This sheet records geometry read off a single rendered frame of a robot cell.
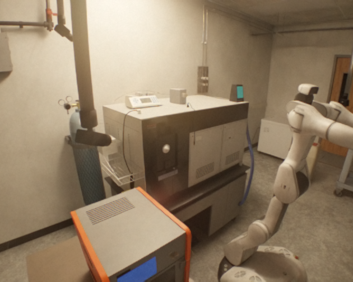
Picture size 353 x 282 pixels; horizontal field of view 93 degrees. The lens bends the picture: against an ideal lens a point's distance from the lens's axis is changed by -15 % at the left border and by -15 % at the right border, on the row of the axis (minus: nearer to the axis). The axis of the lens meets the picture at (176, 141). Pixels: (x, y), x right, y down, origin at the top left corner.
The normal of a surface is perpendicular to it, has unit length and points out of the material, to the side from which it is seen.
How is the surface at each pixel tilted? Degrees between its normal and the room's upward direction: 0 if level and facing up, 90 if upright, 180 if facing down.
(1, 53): 90
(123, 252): 0
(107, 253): 0
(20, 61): 90
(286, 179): 89
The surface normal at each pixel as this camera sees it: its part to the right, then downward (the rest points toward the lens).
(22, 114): 0.63, 0.26
